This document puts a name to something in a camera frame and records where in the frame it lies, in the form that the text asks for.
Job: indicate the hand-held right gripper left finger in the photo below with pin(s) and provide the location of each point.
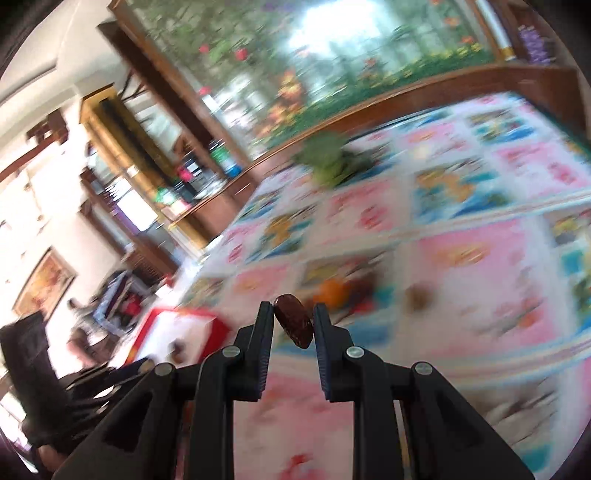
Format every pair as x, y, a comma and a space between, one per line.
265, 350

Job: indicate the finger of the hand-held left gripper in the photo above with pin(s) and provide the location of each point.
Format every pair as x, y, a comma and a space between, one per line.
264, 355
99, 390

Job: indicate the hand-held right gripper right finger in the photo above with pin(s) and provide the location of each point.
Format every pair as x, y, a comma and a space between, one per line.
324, 357

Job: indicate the dark red date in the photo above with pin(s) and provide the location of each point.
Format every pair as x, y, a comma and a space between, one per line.
295, 323
367, 282

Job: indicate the red box with white inside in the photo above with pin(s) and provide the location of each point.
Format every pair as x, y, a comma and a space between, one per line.
184, 323

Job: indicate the medium orange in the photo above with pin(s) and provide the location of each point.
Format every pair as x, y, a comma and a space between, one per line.
332, 291

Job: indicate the gold framed painting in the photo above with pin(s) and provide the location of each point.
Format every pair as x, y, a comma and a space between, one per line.
44, 286

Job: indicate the round light brown longan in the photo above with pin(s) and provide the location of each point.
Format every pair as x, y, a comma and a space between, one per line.
419, 297

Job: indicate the colourful printed tablecloth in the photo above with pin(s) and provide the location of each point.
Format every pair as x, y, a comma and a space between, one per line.
461, 277

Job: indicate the green plastic bottle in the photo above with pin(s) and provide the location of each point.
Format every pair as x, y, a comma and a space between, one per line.
225, 159

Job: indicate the green leafy vegetable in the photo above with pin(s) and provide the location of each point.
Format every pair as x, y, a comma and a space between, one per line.
332, 159

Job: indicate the wooden shelf cabinet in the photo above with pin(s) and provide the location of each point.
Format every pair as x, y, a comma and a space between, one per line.
152, 152

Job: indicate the garden wall mural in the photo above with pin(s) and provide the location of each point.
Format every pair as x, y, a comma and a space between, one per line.
346, 60

